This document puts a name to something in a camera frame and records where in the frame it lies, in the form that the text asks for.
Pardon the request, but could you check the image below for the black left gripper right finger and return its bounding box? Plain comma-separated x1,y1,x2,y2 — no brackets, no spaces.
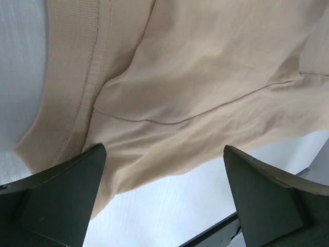
223,145,328,246

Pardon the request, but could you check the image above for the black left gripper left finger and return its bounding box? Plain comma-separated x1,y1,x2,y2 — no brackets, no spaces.
1,144,106,246

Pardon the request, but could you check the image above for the beige t shirt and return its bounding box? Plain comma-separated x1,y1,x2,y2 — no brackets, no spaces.
15,1,328,216

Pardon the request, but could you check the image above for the aluminium front rail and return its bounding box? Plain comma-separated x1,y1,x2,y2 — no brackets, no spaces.
296,168,310,179

